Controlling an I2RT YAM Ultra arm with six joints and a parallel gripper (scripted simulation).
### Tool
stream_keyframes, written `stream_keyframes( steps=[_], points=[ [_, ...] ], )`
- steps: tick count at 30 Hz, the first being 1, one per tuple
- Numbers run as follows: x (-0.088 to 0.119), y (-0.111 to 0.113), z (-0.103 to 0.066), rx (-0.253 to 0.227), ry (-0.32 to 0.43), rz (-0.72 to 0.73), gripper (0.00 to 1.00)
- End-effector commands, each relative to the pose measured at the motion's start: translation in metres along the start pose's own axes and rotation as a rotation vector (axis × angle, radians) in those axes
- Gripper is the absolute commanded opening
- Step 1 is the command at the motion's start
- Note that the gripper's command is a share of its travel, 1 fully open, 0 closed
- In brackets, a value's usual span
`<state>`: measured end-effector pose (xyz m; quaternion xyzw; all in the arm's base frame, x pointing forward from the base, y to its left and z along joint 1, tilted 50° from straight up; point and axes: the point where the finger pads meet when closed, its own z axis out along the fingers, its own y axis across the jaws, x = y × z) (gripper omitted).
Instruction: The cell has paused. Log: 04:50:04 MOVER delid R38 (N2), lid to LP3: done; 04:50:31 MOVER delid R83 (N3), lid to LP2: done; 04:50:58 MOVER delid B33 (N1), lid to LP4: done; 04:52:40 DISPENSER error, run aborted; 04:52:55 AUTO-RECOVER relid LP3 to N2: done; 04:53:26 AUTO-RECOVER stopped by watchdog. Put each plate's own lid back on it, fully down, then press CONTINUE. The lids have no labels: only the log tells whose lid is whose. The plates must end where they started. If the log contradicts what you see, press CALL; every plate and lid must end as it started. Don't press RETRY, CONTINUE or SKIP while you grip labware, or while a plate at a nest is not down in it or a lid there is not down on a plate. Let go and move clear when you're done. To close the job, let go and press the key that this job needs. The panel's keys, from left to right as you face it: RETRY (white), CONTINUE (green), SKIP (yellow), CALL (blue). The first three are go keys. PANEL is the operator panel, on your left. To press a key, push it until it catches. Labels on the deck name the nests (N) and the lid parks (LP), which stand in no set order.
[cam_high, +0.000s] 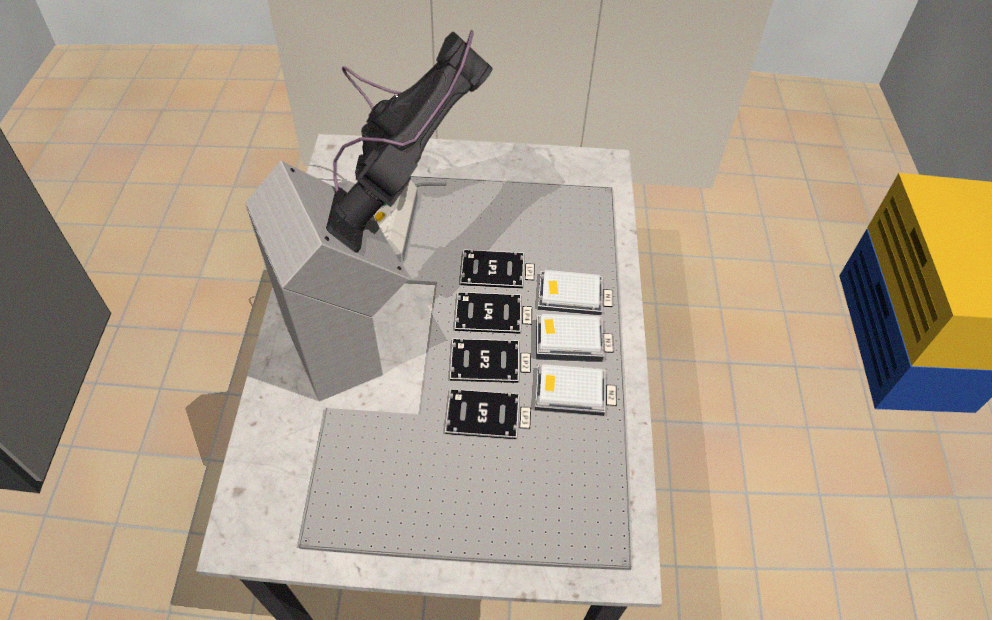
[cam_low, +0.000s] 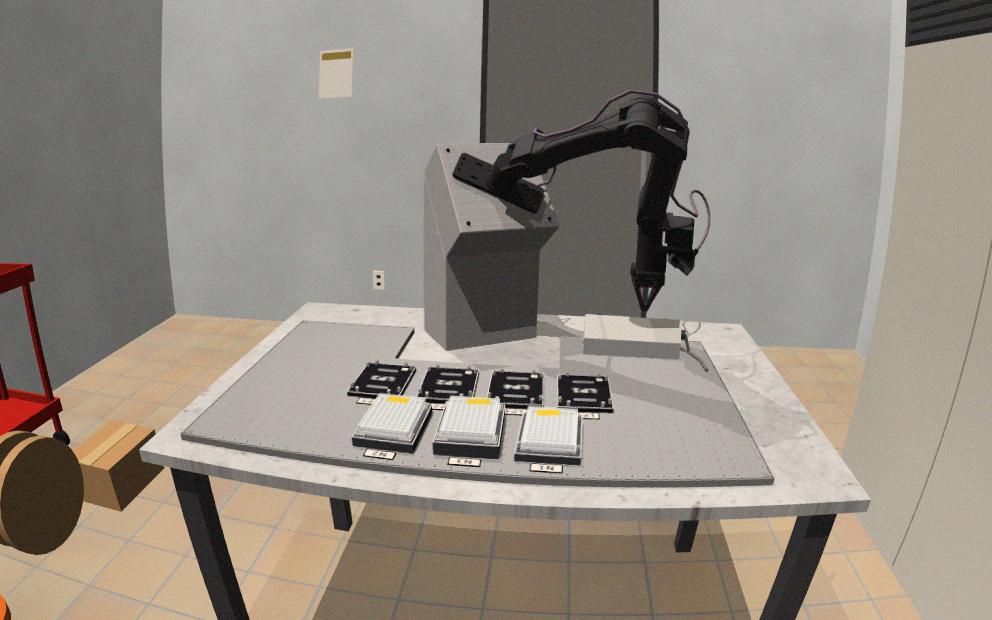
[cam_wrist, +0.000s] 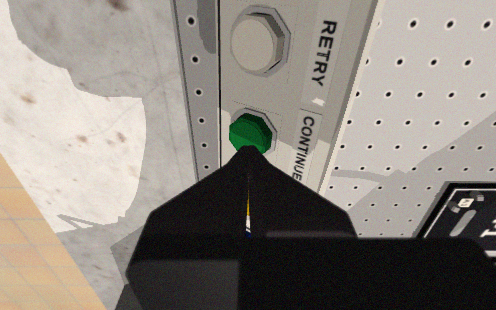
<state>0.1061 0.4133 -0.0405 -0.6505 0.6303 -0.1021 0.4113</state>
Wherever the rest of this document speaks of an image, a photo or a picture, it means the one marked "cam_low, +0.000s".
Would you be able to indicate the white multiwell plate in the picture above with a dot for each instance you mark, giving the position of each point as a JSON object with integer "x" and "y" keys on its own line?
{"x": 547, "y": 450}
{"x": 390, "y": 436}
{"x": 468, "y": 439}

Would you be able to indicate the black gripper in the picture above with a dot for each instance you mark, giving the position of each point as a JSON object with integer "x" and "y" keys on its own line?
{"x": 642, "y": 269}

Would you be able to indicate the grey control panel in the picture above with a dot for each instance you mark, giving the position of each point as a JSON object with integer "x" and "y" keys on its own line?
{"x": 634, "y": 337}

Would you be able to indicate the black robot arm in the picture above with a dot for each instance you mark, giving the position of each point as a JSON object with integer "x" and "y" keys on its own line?
{"x": 534, "y": 155}

